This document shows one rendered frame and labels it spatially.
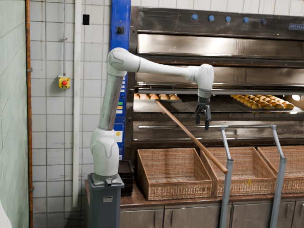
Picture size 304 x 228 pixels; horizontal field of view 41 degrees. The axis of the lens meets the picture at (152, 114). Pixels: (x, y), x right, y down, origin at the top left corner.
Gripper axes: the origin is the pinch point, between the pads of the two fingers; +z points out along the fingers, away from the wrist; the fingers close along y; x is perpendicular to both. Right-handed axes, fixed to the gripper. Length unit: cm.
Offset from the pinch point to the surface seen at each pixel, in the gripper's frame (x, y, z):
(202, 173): 36, -61, 64
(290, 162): 138, -70, 67
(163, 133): 10, -92, 35
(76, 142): -68, -100, 41
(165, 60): 8, -93, -32
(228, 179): 43, -28, 56
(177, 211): 4, -39, 85
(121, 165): -35, -75, 56
